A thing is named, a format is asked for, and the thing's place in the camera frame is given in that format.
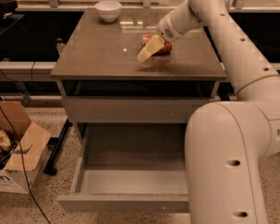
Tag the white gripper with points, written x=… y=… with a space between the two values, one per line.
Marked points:
x=166 y=31

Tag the red coke can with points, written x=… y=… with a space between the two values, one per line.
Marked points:
x=164 y=50

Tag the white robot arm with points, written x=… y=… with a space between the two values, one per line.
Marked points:
x=225 y=140

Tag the closed grey top drawer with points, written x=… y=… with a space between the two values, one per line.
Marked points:
x=130 y=110

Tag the grey drawer cabinet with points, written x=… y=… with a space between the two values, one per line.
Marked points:
x=100 y=60

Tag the open grey middle drawer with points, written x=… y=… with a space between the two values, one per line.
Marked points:
x=130 y=168

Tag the white ceramic bowl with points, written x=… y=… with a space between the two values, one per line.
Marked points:
x=108 y=11

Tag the small bottle behind cabinet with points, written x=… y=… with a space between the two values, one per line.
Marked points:
x=60 y=45

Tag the brown cardboard box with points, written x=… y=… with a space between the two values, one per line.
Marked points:
x=29 y=146

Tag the black table leg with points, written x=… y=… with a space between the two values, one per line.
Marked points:
x=55 y=144

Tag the snack bags in box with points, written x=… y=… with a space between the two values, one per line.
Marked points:
x=7 y=146

